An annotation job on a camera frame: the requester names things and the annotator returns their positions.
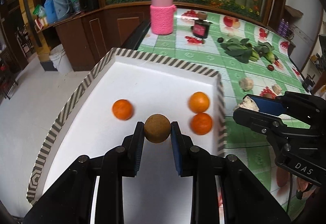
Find grey-blue thermos jug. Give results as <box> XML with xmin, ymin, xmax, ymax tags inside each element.
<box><xmin>53</xmin><ymin>0</ymin><xmax>72</xmax><ymax>21</ymax></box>

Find person's right hand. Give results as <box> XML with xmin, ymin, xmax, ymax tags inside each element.
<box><xmin>296</xmin><ymin>177</ymin><xmax>320</xmax><ymax>200</ymax></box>

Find beige cut chunk front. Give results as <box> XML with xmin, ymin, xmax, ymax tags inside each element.
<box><xmin>233</xmin><ymin>96</ymin><xmax>259</xmax><ymax>111</ymax></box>

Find orange mandarin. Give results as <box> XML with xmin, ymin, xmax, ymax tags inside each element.
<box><xmin>190</xmin><ymin>113</ymin><xmax>213</xmax><ymax>135</ymax></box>
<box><xmin>112</xmin><ymin>99</ymin><xmax>134</xmax><ymax>120</ymax></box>
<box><xmin>188</xmin><ymin>92</ymin><xmax>210</xmax><ymax>114</ymax></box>

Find small black jar pink label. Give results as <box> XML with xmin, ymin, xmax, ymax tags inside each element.
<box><xmin>191</xmin><ymin>12</ymin><xmax>212</xmax><ymax>39</ymax></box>

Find green corn with leaves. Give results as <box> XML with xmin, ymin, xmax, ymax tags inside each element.
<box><xmin>254</xmin><ymin>42</ymin><xmax>275</xmax><ymax>64</ymax></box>

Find blue thermos jug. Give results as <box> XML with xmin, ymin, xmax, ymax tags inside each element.
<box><xmin>44</xmin><ymin>0</ymin><xmax>57</xmax><ymax>24</ymax></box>

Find black cable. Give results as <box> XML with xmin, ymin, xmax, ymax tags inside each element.
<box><xmin>285</xmin><ymin>172</ymin><xmax>293</xmax><ymax>214</ymax></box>

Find dark small fruit near leaves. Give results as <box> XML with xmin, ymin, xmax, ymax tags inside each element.
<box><xmin>217</xmin><ymin>37</ymin><xmax>224</xmax><ymax>43</ymax></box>

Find white striped cardboard tray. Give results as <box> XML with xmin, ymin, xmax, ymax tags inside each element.
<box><xmin>26</xmin><ymin>48</ymin><xmax>225</xmax><ymax>204</ymax></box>

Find pink knitted sleeve jar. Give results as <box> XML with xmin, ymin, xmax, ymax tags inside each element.
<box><xmin>150</xmin><ymin>0</ymin><xmax>176</xmax><ymax>35</ymax></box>

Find white plastic bucket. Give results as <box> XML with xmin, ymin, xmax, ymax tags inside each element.
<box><xmin>49</xmin><ymin>44</ymin><xmax>72</xmax><ymax>75</ymax></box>

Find small black container table edge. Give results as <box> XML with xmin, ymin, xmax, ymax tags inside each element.
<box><xmin>302</xmin><ymin>74</ymin><xmax>315</xmax><ymax>92</ymax></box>

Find dark red jujube far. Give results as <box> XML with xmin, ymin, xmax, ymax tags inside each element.
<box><xmin>267</xmin><ymin>65</ymin><xmax>274</xmax><ymax>71</ymax></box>

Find brown kiwi fruit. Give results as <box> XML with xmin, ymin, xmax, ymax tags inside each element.
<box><xmin>262</xmin><ymin>93</ymin><xmax>274</xmax><ymax>99</ymax></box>

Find tan round longan fruit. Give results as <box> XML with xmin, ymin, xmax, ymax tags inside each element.
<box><xmin>144</xmin><ymin>114</ymin><xmax>171</xmax><ymax>144</ymax></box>

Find beige cut chunk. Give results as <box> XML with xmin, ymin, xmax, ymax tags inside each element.
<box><xmin>239</xmin><ymin>77</ymin><xmax>254</xmax><ymax>91</ymax></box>
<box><xmin>233</xmin><ymin>96</ymin><xmax>259</xmax><ymax>111</ymax></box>
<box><xmin>272</xmin><ymin>84</ymin><xmax>282</xmax><ymax>95</ymax></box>

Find purple bottles on shelf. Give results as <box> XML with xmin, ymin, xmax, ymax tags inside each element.
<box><xmin>277</xmin><ymin>18</ymin><xmax>289</xmax><ymax>38</ymax></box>

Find green leafy bok choy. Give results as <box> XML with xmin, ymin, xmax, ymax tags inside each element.
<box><xmin>219</xmin><ymin>38</ymin><xmax>260</xmax><ymax>64</ymax></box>

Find green patterned tablecloth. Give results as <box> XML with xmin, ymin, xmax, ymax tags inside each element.
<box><xmin>139</xmin><ymin>8</ymin><xmax>305</xmax><ymax>218</ymax></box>

